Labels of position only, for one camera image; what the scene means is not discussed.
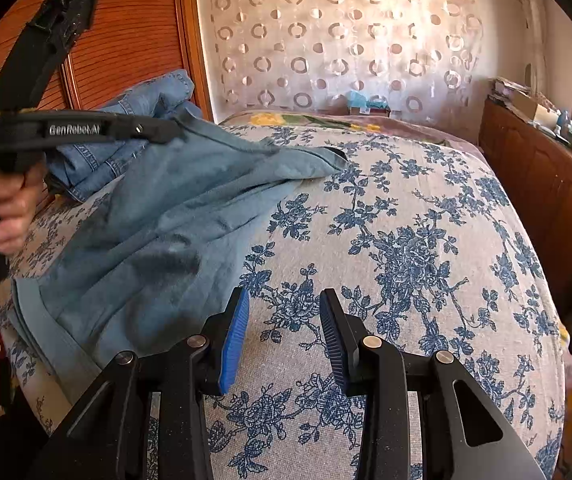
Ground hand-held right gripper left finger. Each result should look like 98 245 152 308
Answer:
28 286 251 480

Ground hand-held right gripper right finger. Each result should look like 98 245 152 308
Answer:
318 287 547 480

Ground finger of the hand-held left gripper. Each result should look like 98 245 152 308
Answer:
110 112 187 145

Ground grey-blue pants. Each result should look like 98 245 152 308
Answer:
10 107 351 366

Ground person's left hand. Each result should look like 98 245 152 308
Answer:
0 159 50 257

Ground folded denim jeans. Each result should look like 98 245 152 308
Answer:
46 69 204 206

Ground wooden slatted wardrobe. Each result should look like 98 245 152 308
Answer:
0 0 215 128

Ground blue floral bedspread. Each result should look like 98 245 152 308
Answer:
0 120 567 480

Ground colourful floral blanket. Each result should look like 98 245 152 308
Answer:
218 109 483 161

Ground sheer circle-patterned curtain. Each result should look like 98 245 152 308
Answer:
200 0 488 122

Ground teal box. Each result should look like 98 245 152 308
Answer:
343 91 391 116

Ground wooden cabinet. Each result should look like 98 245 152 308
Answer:
478 95 572 356

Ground stack of papers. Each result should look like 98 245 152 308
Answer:
488 77 532 105

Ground cardboard box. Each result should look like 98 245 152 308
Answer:
511 92 553 122

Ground beige window curtain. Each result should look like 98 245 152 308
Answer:
505 0 549 98

